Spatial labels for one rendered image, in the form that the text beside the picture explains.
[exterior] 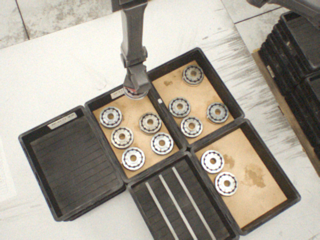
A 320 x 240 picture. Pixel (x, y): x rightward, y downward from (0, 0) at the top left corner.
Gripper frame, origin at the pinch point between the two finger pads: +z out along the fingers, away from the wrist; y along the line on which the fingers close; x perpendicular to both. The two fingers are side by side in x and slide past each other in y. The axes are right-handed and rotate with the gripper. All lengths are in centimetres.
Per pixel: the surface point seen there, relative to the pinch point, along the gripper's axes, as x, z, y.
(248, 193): -58, 22, -26
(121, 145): 0.8, 19.5, -21.6
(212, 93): -33.2, 22.7, 15.1
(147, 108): -5.2, 22.6, -0.7
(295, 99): -93, 79, 51
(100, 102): 15.5, 17.2, -5.6
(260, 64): -69, 92, 79
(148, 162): -12.4, 22.5, -25.2
